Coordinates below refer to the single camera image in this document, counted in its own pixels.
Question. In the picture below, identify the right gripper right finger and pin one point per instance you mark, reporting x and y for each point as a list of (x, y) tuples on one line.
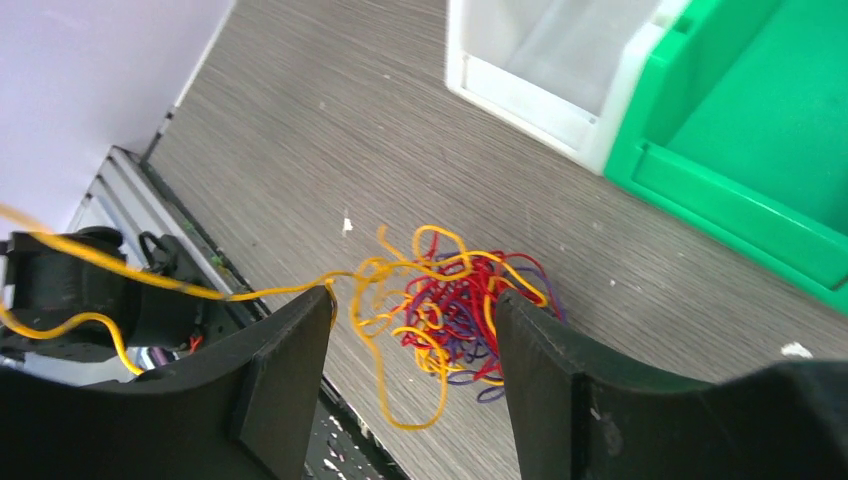
[(582, 410)]

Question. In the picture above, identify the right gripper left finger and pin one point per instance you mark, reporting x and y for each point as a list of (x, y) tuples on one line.
[(241, 408)]

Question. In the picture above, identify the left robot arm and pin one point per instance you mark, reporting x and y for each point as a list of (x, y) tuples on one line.
[(49, 287)]

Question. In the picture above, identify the green plastic bin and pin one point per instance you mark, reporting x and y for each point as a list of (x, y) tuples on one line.
[(738, 126)]

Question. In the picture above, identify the white plastic bin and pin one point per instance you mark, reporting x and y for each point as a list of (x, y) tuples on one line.
[(561, 71)]

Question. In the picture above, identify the aluminium rail frame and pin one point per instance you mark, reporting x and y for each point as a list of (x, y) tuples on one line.
[(121, 197)]

